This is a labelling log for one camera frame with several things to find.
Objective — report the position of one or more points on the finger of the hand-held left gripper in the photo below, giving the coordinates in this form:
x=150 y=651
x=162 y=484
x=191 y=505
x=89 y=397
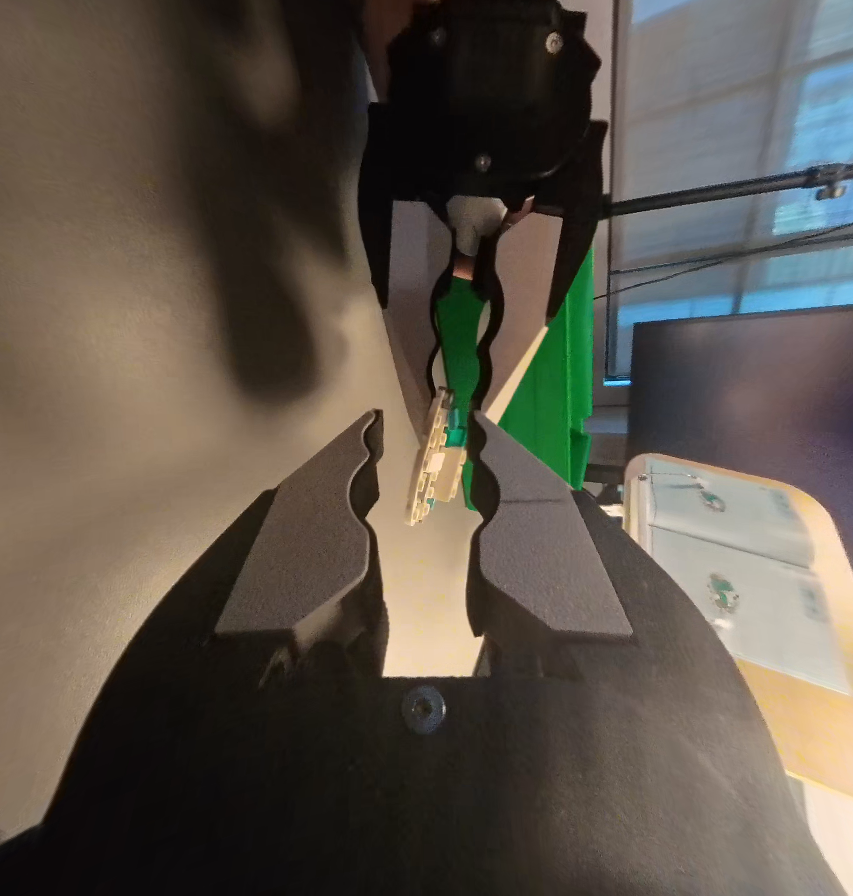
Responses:
x=521 y=294
x=412 y=301

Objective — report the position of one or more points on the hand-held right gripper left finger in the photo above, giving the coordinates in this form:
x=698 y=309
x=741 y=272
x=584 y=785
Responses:
x=300 y=560

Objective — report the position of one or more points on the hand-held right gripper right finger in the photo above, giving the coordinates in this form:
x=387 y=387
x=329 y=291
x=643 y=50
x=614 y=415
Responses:
x=545 y=567

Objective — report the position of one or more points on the round white lego assembly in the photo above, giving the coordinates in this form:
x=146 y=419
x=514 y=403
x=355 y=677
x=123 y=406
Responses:
x=433 y=469

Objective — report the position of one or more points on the green plastic bin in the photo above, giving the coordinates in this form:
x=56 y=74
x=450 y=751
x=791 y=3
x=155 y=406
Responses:
x=552 y=420

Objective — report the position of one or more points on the black tripod pole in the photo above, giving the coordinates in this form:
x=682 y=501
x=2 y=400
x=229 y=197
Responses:
x=734 y=190

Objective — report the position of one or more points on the wooden book stand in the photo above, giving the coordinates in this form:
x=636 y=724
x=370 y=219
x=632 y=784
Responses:
x=818 y=735

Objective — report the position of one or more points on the white rounded box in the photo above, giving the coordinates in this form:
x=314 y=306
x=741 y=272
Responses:
x=839 y=840

